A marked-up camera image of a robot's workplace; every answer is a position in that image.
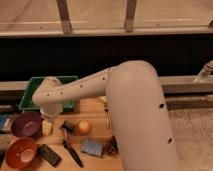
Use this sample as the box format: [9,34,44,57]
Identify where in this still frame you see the black handled knife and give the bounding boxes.
[62,129,84,168]

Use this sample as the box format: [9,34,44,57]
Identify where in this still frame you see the orange bowl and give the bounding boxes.
[5,137,37,169]

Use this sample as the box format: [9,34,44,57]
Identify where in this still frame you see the purple bowl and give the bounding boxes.
[11,111,42,137]

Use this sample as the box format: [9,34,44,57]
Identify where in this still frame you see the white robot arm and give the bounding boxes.
[32,60,180,171]

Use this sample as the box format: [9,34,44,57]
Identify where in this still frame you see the dark grape bunch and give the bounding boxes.
[104,136,119,155]

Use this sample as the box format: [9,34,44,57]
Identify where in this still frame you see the green plastic tray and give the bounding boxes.
[19,76,78,112]

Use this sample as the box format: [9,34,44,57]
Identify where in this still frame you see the blue sponge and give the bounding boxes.
[80,139,103,157]

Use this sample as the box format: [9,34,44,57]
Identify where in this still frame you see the orange round fruit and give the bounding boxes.
[77,120,91,135]

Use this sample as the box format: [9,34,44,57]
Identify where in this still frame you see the black rectangular remote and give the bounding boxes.
[39,144,61,167]

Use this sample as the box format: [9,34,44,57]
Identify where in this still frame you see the blue box at edge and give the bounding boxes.
[0,115,11,133]

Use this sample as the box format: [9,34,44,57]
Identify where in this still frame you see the small black red object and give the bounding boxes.
[60,121,74,134]

